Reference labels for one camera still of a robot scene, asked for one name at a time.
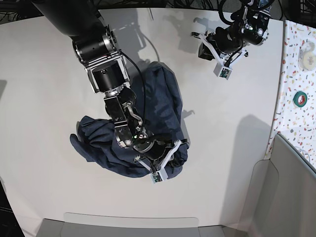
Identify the grey chair bottom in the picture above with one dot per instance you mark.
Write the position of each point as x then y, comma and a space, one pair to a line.
84, 225

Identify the green tape roll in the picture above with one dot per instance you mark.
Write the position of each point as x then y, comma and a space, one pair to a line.
300, 99

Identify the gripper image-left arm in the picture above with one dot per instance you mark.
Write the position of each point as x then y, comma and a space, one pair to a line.
157, 150

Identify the terrazzo patterned side surface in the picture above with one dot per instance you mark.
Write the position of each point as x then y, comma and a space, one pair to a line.
297, 125

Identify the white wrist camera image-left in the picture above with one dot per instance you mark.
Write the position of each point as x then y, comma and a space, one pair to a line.
159, 176

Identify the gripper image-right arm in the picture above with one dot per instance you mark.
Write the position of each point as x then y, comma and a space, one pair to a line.
226, 42

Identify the grey chair right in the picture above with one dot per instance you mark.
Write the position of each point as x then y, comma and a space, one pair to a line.
281, 199

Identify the clear tape roll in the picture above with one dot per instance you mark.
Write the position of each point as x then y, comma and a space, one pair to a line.
307, 56

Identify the dark blue t-shirt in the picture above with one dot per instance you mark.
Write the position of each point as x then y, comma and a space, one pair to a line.
162, 104

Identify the grey chair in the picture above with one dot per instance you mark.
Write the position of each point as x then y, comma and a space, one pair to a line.
84, 225
281, 199

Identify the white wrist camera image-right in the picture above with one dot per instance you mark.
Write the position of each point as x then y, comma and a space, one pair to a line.
222, 71

